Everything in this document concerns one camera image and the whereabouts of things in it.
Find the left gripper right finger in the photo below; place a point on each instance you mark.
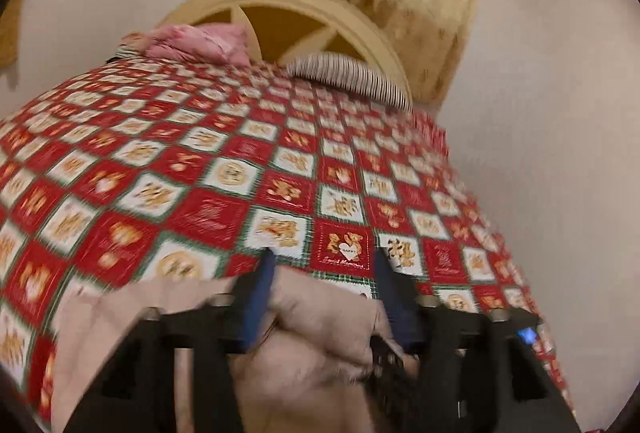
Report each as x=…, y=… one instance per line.
x=444, y=370

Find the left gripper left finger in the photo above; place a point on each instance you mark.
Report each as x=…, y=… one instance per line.
x=155, y=357

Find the beige quilted puffer jacket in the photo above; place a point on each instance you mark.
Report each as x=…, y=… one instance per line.
x=306, y=373

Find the red patchwork bear bedspread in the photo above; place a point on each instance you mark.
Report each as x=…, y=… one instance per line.
x=144, y=169

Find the striped pillow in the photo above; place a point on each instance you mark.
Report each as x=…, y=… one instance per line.
x=345, y=73

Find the cream arched wooden headboard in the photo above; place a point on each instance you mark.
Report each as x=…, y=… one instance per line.
x=279, y=31

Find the pink folded blanket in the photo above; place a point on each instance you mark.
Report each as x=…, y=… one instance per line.
x=216, y=43

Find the yellow side curtain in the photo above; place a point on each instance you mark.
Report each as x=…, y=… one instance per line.
x=10, y=24

